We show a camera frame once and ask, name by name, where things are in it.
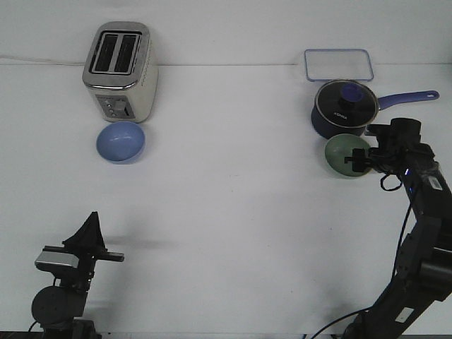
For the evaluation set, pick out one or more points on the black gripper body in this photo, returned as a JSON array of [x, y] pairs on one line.
[[81, 276], [394, 141]]

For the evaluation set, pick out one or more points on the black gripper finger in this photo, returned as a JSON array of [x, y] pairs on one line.
[[84, 238], [99, 241], [358, 160]]

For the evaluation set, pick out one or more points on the green bowl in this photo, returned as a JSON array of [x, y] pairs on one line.
[[341, 146]]

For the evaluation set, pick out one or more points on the blue bowl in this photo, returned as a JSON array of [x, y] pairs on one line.
[[121, 142]]

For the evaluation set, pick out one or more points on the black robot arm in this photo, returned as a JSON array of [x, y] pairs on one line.
[[422, 268], [58, 308]]

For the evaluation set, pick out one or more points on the glass pot lid blue knob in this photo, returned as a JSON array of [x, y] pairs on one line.
[[347, 104]]

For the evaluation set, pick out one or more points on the silver two-slot toaster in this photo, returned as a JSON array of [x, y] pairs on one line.
[[121, 71]]

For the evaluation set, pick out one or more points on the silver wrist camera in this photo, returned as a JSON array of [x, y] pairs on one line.
[[51, 261]]

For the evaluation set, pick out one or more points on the blue saucepan with handle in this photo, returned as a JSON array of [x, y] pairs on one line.
[[329, 130]]

